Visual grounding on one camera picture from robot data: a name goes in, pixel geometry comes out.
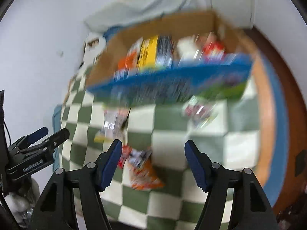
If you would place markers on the green white checkered blanket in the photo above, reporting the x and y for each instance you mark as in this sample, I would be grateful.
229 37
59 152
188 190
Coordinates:
172 129

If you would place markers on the small white pictured snack packet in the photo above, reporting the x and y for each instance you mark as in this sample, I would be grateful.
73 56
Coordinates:
199 111

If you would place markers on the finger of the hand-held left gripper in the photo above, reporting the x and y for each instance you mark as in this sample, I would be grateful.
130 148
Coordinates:
56 140
33 135

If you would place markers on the yellow black snack bag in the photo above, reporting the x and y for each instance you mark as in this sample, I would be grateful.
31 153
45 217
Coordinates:
153 50

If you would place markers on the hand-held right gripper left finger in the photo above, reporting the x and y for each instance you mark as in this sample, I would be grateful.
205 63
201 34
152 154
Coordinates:
110 165

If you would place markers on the grey textured pillow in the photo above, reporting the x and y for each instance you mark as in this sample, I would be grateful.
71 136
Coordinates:
144 9

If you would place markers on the dark object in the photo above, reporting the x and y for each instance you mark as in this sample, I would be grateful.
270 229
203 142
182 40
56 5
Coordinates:
301 163

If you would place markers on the white wall socket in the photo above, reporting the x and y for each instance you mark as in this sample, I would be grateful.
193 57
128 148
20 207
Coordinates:
61 53

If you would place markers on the white door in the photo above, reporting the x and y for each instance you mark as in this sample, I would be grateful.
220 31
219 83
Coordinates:
230 2

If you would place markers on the bed with blue sheet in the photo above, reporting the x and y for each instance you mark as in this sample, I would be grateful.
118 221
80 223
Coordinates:
278 95

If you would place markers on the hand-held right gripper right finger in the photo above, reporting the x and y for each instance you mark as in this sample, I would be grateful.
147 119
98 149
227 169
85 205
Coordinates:
197 165

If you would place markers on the small red snack packet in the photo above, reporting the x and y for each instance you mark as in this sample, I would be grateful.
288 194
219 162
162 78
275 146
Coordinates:
121 157

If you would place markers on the orange panda snack packet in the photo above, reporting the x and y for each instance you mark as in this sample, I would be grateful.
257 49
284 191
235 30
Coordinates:
144 172

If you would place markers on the cardboard box blue print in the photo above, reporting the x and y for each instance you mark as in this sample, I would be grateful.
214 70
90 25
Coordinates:
168 83

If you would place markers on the red crown snack packet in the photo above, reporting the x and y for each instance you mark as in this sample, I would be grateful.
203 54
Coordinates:
213 49

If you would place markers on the bear print pillow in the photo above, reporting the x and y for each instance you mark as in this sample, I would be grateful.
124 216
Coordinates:
92 49

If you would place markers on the pink white snack packet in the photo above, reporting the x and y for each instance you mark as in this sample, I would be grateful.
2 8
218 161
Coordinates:
115 122

